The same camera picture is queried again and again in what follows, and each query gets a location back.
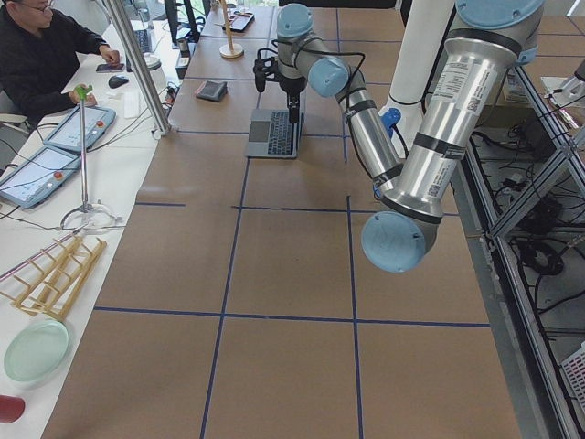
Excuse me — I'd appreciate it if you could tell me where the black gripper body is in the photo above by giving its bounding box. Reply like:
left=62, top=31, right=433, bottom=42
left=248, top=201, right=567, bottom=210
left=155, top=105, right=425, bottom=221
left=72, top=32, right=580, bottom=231
left=280, top=77, right=305, bottom=98

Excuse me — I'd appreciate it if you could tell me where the grey laptop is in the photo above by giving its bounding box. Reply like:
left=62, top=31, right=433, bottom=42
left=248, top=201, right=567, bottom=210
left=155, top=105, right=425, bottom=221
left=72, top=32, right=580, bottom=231
left=245, top=109, right=303, bottom=159

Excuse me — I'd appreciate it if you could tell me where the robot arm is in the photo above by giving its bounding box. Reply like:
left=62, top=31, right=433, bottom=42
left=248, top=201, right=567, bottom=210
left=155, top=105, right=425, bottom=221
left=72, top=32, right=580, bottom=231
left=277, top=1, right=544, bottom=273

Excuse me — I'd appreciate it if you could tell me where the person's right hand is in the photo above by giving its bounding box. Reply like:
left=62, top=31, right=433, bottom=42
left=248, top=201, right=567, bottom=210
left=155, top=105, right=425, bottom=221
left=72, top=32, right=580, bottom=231
left=99, top=44, right=121, bottom=65

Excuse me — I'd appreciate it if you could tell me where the person's left hand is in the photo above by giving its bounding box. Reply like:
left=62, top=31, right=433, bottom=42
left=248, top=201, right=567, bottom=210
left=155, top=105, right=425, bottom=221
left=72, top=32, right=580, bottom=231
left=68, top=91, right=97, bottom=107

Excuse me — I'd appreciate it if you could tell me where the wooden mug tree stand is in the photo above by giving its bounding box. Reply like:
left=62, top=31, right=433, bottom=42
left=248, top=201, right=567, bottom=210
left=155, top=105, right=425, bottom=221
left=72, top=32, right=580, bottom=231
left=218, top=0, right=244, bottom=59

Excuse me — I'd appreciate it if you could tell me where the grey folded cloth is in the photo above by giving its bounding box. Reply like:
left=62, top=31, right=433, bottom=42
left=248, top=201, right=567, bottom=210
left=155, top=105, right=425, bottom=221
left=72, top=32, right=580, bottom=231
left=195, top=80, right=228, bottom=102

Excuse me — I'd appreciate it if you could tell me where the blue desk lamp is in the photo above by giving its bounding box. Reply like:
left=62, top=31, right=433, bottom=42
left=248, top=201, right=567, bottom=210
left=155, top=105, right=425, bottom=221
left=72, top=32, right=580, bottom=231
left=380, top=108, right=409, bottom=158

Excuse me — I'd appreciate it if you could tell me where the black box with label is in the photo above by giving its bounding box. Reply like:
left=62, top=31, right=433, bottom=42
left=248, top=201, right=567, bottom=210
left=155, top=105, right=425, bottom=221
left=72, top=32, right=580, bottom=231
left=175, top=42, right=197, bottom=80

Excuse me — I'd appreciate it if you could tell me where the black computer mouse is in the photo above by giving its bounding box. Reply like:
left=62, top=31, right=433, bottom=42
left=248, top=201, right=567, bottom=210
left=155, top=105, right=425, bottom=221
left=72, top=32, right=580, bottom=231
left=108, top=75, right=129, bottom=89

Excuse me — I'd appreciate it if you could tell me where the far teach pendant tablet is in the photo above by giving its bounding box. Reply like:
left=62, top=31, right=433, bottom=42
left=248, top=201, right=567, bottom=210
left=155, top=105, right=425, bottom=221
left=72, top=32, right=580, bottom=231
left=43, top=106, right=116, bottom=153

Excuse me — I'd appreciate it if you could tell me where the teach pendant tablet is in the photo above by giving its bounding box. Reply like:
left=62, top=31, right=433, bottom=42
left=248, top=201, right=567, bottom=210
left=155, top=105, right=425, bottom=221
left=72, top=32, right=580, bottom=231
left=1, top=146, right=80, bottom=209
left=43, top=106, right=116, bottom=153

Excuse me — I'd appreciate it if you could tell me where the near teach pendant tablet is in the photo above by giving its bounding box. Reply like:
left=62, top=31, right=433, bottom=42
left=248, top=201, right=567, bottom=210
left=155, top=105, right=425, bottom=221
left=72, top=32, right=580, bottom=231
left=1, top=146, right=80, bottom=209

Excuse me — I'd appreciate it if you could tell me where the person in black shirt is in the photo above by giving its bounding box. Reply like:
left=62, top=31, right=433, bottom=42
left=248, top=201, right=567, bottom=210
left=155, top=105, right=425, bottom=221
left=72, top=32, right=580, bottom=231
left=1, top=1, right=110, bottom=122

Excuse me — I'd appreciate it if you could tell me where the wooden dish rack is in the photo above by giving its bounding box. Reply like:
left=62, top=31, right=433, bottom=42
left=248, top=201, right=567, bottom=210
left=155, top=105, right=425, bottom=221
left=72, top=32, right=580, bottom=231
left=1, top=234, right=107, bottom=322

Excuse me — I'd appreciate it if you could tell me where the green glass plate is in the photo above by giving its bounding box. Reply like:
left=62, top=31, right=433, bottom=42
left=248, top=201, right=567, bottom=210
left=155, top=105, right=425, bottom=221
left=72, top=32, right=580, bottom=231
left=4, top=319, right=69, bottom=383

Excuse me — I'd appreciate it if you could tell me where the white plastic basket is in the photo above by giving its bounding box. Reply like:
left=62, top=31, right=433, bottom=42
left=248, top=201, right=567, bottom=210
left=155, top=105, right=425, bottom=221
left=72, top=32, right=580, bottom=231
left=560, top=342, right=584, bottom=414

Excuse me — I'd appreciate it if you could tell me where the red cup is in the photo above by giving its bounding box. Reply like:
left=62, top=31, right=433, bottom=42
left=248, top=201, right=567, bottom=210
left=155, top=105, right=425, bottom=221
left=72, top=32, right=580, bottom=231
left=0, top=394, right=26, bottom=423

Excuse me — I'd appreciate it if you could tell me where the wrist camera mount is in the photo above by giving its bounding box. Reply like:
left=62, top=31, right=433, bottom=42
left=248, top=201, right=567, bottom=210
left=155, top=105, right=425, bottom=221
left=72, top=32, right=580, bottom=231
left=253, top=48, right=278, bottom=93

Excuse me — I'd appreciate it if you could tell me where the left black braided cable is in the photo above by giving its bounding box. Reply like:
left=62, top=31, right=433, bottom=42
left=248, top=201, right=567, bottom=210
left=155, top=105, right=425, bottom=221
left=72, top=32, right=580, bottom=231
left=269, top=37, right=367, bottom=92

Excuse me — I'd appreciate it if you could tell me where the aluminium frame post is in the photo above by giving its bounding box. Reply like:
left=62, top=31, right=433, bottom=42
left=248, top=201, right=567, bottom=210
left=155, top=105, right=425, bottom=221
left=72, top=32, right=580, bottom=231
left=103, top=0, right=171, bottom=136

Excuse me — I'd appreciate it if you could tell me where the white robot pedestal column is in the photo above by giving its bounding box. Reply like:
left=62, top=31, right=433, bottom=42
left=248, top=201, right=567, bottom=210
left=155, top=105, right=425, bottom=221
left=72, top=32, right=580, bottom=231
left=388, top=0, right=454, bottom=106

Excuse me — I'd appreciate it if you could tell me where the green handled reach grabber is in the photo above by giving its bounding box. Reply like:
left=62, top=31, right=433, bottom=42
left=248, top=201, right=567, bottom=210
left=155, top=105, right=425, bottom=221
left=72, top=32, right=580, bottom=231
left=59, top=84, right=122, bottom=231

